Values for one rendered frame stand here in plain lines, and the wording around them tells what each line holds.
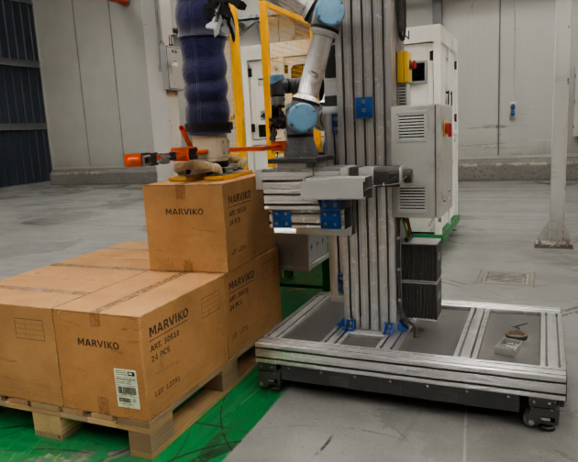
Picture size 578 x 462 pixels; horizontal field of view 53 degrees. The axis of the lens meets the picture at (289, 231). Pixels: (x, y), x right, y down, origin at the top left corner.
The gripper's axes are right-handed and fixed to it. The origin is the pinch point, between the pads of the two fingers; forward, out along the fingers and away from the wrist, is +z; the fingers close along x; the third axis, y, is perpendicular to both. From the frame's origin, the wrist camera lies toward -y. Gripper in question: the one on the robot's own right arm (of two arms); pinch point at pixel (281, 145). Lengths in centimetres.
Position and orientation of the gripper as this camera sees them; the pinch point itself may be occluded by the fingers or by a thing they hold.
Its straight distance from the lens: 303.1
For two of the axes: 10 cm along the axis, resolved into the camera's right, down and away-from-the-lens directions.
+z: 0.4, 9.8, 1.7
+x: 9.5, 0.1, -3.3
